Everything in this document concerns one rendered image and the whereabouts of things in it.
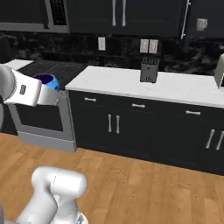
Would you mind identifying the dark grey toaster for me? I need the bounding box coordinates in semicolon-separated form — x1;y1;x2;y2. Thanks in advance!
139;56;161;84

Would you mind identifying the silver base cupboard handle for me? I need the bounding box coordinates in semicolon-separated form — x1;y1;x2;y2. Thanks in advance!
107;114;113;134
205;129;216;150
214;130;224;151
115;115;121;135

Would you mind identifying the dark wall cupboard door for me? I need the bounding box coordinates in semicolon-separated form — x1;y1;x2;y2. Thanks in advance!
118;0;187;39
68;0;119;35

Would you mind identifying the pale square wall plate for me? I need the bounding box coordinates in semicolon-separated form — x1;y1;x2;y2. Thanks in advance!
196;17;209;32

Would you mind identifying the dark tall cupboard door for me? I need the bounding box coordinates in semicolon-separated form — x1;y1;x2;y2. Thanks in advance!
183;0;224;53

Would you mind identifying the dark drawer front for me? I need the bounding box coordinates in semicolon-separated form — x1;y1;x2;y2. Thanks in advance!
68;90;116;112
113;95;165;119
163;101;224;127

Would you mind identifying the dark base cupboard door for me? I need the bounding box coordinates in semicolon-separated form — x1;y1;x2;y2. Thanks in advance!
113;109;157;161
71;105;116;153
156;116;217;173
214;123;224;177

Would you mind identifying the silver wall cupboard handle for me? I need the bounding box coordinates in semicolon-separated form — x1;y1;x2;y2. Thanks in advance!
121;0;127;28
111;0;117;27

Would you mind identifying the long silver door handle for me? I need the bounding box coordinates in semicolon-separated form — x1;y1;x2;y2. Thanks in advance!
180;0;193;41

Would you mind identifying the silver microwave oven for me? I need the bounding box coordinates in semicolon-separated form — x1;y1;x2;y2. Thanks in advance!
0;0;71;34

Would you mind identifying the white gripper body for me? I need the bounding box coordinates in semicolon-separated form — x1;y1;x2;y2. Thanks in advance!
36;83;61;107

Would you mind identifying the white single wall socket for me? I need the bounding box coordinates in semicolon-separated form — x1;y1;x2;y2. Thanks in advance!
97;36;107;52

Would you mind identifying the black hob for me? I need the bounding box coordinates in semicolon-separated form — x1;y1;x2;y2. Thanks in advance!
17;59;89;92

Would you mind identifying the blue bowl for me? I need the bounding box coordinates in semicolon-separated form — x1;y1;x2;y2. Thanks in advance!
32;73;61;93

